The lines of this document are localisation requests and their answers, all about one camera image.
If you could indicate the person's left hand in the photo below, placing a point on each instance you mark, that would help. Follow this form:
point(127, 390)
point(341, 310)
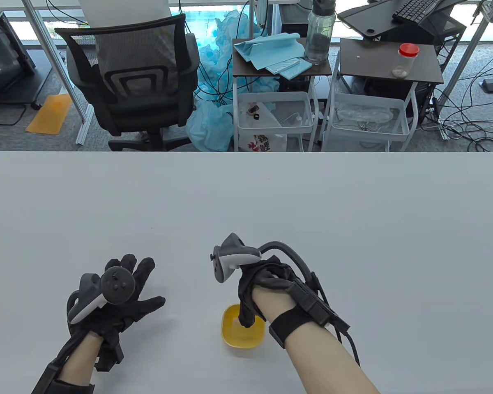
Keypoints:
point(139, 310)

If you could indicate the person's right hand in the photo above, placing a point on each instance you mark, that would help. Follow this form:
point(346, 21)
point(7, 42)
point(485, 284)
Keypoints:
point(246, 295)

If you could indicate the small yellow dish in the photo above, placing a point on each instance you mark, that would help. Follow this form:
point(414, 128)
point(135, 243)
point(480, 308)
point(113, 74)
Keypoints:
point(234, 332)

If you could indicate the person's left forearm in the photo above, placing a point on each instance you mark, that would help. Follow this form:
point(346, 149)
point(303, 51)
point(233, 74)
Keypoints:
point(78, 361)

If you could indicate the person's right forearm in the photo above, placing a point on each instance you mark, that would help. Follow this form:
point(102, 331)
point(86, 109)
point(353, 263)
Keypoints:
point(324, 361)

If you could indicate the grey white hand controller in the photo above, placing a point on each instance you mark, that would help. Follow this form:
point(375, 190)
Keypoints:
point(117, 285)
point(230, 256)

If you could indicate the black wrist sensor module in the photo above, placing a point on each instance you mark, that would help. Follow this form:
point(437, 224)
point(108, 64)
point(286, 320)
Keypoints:
point(312, 303)
point(109, 357)

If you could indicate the white plastic bag red print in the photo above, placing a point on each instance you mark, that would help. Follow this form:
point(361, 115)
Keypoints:
point(267, 141)

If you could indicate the pile of blue plastic bags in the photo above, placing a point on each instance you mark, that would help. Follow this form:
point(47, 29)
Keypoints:
point(213, 123)

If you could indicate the black mesh office chair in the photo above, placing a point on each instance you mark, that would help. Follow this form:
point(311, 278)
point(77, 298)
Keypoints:
point(148, 106)

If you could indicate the orange envelope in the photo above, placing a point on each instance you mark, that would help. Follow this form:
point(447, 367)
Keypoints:
point(49, 115)

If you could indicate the clear plastic bag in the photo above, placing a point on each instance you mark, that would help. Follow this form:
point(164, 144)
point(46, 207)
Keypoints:
point(365, 115)

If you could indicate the white cart with dark top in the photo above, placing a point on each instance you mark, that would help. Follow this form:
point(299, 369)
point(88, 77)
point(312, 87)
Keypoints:
point(242, 70)
point(374, 61)

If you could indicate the folded light blue cloths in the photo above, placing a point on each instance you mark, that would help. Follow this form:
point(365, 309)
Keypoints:
point(267, 51)

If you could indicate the clear water bottle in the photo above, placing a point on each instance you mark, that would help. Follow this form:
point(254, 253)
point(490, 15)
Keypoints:
point(319, 45)

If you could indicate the clear jar with red lid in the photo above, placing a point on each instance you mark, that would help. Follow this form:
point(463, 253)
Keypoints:
point(404, 65)

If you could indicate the black equipment stand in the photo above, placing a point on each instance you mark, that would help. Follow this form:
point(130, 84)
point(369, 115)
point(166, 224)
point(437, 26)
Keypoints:
point(8, 61)

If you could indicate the black desk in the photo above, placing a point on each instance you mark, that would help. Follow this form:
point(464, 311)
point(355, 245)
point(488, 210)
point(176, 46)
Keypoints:
point(365, 20)

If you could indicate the grey foot pedal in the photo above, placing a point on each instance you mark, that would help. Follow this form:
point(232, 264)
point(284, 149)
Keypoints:
point(489, 85)

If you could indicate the black keyboard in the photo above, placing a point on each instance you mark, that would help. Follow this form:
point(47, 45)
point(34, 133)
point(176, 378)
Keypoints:
point(415, 10)

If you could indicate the aluminium frame post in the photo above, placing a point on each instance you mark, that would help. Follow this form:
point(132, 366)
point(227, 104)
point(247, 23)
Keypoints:
point(470, 61)
point(84, 127)

